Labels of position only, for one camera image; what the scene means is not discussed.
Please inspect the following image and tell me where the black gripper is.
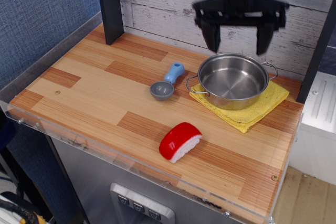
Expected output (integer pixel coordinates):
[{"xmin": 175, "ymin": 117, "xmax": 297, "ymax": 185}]
[{"xmin": 193, "ymin": 0, "xmax": 289, "ymax": 56}]

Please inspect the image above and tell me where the stainless steel pot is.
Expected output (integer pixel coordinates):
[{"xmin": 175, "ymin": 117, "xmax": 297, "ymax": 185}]
[{"xmin": 186, "ymin": 53, "xmax": 278, "ymax": 110}]

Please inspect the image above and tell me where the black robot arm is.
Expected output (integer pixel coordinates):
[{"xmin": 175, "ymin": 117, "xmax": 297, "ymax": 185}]
[{"xmin": 193, "ymin": 0, "xmax": 289, "ymax": 55}]

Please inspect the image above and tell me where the yellow folded towel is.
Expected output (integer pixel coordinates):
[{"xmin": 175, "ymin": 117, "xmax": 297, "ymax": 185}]
[{"xmin": 189, "ymin": 81, "xmax": 289, "ymax": 133}]

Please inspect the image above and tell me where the blue grey toy scoop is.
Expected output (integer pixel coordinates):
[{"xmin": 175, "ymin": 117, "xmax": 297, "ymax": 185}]
[{"xmin": 150, "ymin": 62, "xmax": 185, "ymax": 101}]

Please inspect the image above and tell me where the clear acrylic table guard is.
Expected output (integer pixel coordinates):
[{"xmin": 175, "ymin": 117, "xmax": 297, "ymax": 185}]
[{"xmin": 1, "ymin": 15, "xmax": 303, "ymax": 223}]

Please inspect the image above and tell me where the red white toy sushi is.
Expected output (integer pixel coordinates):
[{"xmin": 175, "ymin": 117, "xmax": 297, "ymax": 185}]
[{"xmin": 159, "ymin": 122, "xmax": 203, "ymax": 163}]

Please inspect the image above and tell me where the white side cabinet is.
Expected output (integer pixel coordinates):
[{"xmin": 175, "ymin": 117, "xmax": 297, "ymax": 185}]
[{"xmin": 289, "ymin": 72, "xmax": 335, "ymax": 185}]

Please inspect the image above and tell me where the silver button panel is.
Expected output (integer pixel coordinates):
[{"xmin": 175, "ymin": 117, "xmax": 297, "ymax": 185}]
[{"xmin": 110, "ymin": 182, "xmax": 175, "ymax": 223}]

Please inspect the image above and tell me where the black right vertical post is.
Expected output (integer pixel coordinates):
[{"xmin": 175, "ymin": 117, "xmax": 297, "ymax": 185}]
[{"xmin": 296, "ymin": 0, "xmax": 335, "ymax": 103}]

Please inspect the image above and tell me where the black vertical post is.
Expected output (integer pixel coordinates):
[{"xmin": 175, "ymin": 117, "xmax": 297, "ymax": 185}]
[
  {"xmin": 296, "ymin": 0, "xmax": 335, "ymax": 103},
  {"xmin": 99, "ymin": 0, "xmax": 124, "ymax": 45}
]

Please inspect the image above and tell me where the black left vertical post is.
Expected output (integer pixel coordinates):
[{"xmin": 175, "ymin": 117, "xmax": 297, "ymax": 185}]
[{"xmin": 99, "ymin": 0, "xmax": 124, "ymax": 45}]

